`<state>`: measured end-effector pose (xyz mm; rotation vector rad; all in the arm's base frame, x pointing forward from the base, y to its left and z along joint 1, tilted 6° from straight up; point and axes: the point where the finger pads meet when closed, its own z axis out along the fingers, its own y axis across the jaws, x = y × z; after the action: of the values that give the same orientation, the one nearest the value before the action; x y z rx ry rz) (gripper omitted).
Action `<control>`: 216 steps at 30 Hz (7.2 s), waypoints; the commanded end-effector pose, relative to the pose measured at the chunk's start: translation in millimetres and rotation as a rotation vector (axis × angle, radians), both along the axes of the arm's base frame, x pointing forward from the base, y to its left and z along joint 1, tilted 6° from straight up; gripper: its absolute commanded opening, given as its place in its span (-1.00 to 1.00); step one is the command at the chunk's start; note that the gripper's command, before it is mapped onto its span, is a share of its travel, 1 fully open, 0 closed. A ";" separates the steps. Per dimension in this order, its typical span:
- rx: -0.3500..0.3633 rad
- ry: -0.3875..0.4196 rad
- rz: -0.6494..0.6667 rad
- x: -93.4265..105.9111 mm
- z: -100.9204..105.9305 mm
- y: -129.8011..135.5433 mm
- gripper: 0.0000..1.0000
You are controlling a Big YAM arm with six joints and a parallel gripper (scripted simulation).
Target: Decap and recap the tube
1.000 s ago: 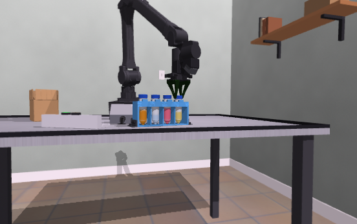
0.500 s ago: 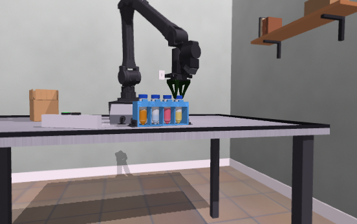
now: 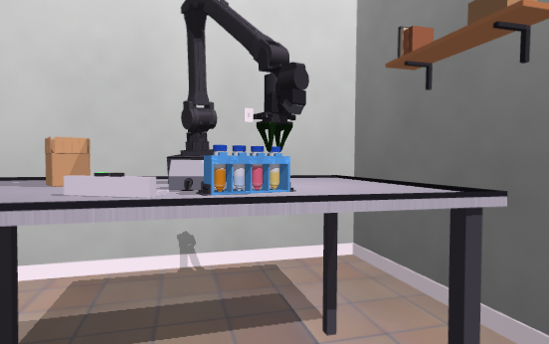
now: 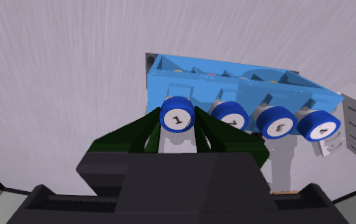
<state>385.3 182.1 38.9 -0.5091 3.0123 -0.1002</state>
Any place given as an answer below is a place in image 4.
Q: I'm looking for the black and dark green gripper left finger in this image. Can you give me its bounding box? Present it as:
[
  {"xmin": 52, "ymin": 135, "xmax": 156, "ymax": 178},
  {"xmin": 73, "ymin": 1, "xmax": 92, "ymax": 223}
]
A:
[{"xmin": 85, "ymin": 107, "xmax": 161, "ymax": 154}]

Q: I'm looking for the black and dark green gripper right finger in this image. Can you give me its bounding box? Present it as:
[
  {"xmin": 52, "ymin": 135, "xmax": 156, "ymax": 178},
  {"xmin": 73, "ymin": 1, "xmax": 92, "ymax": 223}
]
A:
[{"xmin": 194, "ymin": 106, "xmax": 270, "ymax": 169}]

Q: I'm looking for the blue screw cap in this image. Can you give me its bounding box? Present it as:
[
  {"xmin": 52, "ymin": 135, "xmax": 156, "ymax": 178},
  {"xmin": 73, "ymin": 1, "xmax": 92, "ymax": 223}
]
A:
[
  {"xmin": 296, "ymin": 110, "xmax": 341, "ymax": 142},
  {"xmin": 211, "ymin": 101, "xmax": 249, "ymax": 131},
  {"xmin": 256, "ymin": 106, "xmax": 298, "ymax": 139},
  {"xmin": 159, "ymin": 96, "xmax": 195, "ymax": 133}
]

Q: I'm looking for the blue tube rack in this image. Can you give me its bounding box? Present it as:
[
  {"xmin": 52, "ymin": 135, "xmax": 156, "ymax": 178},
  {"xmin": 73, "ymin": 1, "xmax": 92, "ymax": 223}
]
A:
[{"xmin": 147, "ymin": 54, "xmax": 345, "ymax": 133}]

